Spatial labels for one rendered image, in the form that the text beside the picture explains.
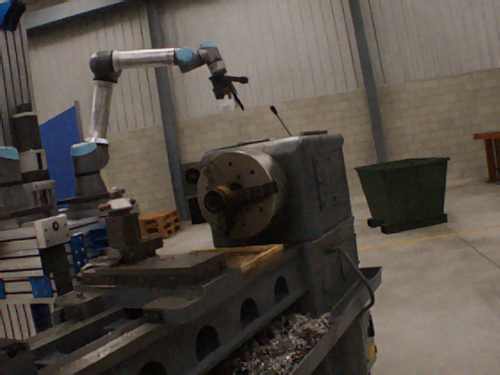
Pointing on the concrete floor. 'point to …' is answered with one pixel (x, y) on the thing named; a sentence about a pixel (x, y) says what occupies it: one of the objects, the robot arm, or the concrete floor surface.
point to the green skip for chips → (404, 193)
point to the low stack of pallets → (151, 221)
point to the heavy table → (491, 153)
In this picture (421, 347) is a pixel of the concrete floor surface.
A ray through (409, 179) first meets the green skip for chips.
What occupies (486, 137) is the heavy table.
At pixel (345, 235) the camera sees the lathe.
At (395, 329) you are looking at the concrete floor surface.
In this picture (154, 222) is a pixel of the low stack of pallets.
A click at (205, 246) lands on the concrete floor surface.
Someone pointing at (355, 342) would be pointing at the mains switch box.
